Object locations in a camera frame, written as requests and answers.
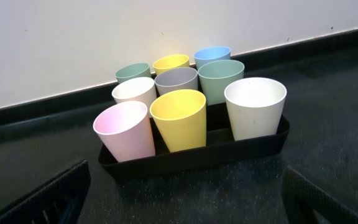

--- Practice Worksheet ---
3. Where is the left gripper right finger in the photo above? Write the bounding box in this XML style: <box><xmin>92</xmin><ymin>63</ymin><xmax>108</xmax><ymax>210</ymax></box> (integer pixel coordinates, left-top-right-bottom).
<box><xmin>280</xmin><ymin>166</ymin><xmax>358</xmax><ymax>224</ymax></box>

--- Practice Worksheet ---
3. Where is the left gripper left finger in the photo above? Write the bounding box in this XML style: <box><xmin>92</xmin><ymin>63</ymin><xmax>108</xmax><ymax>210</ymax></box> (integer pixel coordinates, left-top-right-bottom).
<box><xmin>0</xmin><ymin>159</ymin><xmax>92</xmax><ymax>224</ymax></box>

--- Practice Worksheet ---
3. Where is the cream cup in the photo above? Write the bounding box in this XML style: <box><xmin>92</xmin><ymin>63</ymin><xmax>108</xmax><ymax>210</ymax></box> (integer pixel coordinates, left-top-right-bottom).
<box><xmin>224</xmin><ymin>77</ymin><xmax>288</xmax><ymax>141</ymax></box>

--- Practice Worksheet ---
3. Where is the pink cup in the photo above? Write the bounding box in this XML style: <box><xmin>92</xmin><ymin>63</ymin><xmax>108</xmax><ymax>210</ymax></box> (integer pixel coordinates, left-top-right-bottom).
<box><xmin>92</xmin><ymin>100</ymin><xmax>156</xmax><ymax>163</ymax></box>

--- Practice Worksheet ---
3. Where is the white cup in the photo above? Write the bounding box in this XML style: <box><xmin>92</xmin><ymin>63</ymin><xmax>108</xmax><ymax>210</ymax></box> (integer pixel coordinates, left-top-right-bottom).
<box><xmin>111</xmin><ymin>77</ymin><xmax>158</xmax><ymax>118</ymax></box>

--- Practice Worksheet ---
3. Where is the green cup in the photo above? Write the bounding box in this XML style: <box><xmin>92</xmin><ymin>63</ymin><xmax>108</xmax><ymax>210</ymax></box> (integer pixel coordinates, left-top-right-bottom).
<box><xmin>197</xmin><ymin>59</ymin><xmax>246</xmax><ymax>106</ymax></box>
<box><xmin>115</xmin><ymin>62</ymin><xmax>152</xmax><ymax>84</ymax></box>

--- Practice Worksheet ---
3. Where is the yellow cup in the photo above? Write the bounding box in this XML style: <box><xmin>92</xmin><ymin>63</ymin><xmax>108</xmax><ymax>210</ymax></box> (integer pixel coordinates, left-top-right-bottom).
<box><xmin>152</xmin><ymin>54</ymin><xmax>191</xmax><ymax>76</ymax></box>
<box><xmin>149</xmin><ymin>89</ymin><xmax>207</xmax><ymax>153</ymax></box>

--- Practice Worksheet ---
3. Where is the grey cup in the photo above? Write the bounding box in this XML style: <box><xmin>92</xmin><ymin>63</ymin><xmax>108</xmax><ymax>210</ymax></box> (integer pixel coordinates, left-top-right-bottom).
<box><xmin>154</xmin><ymin>67</ymin><xmax>199</xmax><ymax>96</ymax></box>

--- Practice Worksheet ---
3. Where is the blue cup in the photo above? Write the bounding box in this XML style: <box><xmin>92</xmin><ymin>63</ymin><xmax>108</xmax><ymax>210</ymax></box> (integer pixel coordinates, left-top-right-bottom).
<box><xmin>193</xmin><ymin>45</ymin><xmax>232</xmax><ymax>70</ymax></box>

